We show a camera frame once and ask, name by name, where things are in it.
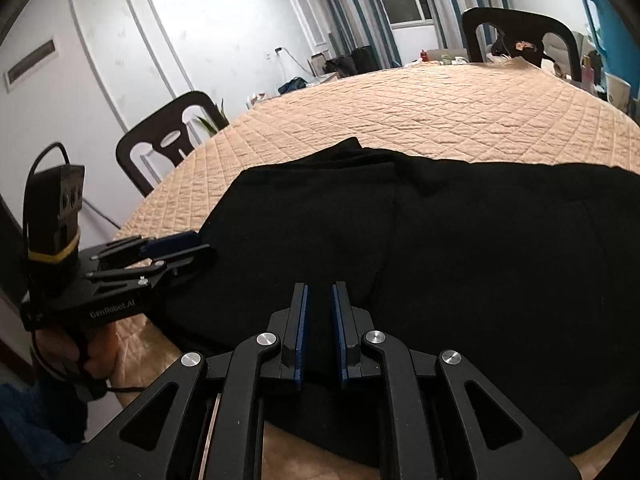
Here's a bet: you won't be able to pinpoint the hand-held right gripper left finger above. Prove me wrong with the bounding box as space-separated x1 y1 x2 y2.
65 282 311 480

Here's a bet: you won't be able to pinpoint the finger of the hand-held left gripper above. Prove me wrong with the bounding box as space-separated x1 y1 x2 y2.
86 243 219 288
92 230 202 267

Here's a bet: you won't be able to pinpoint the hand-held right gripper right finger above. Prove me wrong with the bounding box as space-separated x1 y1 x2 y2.
331 281 583 480

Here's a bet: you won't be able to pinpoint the black pants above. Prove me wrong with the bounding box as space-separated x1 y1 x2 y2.
150 137 640 468

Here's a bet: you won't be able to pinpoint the person's left hand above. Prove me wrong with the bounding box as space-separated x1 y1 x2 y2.
36 317 120 378

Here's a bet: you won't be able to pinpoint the grey metal rod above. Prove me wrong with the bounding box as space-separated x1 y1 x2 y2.
82 200 121 226

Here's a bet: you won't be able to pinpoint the dark wooden chair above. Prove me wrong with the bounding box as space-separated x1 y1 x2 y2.
461 7 583 83
115 91 231 198

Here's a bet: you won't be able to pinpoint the green plant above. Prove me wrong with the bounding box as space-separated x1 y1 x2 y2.
195 100 231 136

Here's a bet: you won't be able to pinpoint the peach quilted blanket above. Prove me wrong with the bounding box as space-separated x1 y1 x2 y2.
107 57 640 480

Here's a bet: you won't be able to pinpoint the dark luggage pile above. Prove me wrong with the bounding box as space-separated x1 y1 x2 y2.
324 46 376 77

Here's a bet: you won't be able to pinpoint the striped curtain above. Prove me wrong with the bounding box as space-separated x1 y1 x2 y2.
415 0 516 51
300 0 403 71

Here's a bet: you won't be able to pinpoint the pink bottle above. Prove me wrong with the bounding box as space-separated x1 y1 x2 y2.
581 55 598 93

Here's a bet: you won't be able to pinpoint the white armchair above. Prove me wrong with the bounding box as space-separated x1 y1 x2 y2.
542 30 583 68

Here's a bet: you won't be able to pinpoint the white paper bucket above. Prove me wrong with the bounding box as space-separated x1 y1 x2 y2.
605 74 632 111

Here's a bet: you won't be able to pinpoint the teal plastic stand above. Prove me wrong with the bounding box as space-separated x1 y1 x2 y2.
580 0 640 126

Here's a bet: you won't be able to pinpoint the black cable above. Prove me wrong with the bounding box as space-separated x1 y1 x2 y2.
22 142 71 241
102 377 156 396

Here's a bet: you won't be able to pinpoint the dark wall frame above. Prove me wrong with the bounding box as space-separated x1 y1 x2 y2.
4 37 57 93

